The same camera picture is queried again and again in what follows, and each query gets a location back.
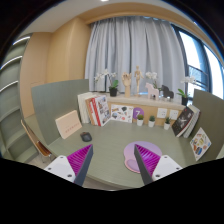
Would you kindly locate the colourful illustrated book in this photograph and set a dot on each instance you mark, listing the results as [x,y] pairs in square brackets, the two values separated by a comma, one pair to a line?
[200,143]

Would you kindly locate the white orchid middle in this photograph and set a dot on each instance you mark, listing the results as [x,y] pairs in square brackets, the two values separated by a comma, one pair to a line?
[153,77]

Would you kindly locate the white orchid black pot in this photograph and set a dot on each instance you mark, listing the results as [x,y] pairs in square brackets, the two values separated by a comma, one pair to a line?
[113,82]
[183,94]

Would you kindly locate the wooden chair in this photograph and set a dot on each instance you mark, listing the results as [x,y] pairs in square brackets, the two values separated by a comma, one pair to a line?
[43,151]

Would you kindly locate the purple mouse pad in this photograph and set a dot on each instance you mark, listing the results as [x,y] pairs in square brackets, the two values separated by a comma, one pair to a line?
[130,160]

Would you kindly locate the small potted succulent left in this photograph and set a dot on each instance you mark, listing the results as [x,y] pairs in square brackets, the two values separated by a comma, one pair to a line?
[140,119]

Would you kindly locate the white horse figurine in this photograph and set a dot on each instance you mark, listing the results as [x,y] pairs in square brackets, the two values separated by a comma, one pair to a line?
[152,91]

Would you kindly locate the green shelving unit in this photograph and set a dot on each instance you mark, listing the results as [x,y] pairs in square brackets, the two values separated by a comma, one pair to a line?
[14,141]

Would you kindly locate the small potted succulent middle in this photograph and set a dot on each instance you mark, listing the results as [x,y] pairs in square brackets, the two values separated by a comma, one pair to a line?
[151,121]

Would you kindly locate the small potted succulent right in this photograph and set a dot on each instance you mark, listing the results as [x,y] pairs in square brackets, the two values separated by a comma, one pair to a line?
[167,123]

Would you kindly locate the black horse figurine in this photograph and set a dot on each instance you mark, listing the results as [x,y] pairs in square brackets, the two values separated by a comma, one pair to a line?
[167,93]

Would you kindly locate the small potted succulent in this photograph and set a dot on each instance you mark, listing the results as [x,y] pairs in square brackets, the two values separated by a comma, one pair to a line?
[167,123]
[151,121]
[140,119]

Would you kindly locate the black cover book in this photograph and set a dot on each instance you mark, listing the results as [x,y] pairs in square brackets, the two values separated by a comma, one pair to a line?
[182,122]

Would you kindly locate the white illustrated card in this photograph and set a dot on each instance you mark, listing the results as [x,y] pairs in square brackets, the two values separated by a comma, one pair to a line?
[122,113]

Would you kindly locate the wooden raised shelf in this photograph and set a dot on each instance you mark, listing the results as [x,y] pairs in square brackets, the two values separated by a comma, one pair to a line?
[149,106]

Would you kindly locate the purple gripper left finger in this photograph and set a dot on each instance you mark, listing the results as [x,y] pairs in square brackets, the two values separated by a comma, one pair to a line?
[73,167]

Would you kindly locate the white wall socket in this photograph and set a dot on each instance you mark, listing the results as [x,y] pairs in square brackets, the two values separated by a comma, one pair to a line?
[161,112]

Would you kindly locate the grey curtain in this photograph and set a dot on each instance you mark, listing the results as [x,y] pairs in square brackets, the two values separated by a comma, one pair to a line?
[127,44]

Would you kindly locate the beige card sign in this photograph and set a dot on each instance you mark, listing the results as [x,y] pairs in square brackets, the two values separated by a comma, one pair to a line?
[68,124]

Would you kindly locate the white orchid black pot left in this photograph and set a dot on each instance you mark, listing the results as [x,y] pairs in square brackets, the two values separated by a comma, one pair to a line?
[113,82]

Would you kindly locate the white books stack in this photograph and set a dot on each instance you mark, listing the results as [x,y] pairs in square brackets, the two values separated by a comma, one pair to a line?
[83,103]

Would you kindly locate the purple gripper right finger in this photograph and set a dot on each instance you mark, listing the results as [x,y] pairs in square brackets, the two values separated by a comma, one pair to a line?
[152,166]

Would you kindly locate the wooden hand model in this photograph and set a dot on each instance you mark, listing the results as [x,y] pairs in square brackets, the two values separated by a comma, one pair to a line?
[126,80]

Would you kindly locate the black computer mouse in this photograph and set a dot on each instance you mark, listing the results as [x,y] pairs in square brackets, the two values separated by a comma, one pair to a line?
[86,136]

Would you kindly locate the white orchid black pot right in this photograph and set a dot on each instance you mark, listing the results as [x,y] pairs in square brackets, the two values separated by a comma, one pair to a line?
[183,94]

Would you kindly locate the red cover book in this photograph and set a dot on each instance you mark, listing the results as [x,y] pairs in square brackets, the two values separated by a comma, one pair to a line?
[101,109]

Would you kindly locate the wooden mannequin figure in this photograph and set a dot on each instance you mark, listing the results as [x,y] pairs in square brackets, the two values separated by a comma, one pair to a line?
[138,75]

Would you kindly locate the green partition panel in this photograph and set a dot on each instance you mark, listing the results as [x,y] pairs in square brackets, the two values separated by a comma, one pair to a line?
[211,120]
[54,100]

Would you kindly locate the green partition panel right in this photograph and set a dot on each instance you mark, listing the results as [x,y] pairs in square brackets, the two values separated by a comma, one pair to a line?
[211,120]

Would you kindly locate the purple round number sign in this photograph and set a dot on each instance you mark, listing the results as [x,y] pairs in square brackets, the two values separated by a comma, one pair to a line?
[137,111]

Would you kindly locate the green partition panel left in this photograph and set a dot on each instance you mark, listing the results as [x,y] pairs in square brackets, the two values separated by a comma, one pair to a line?
[54,100]

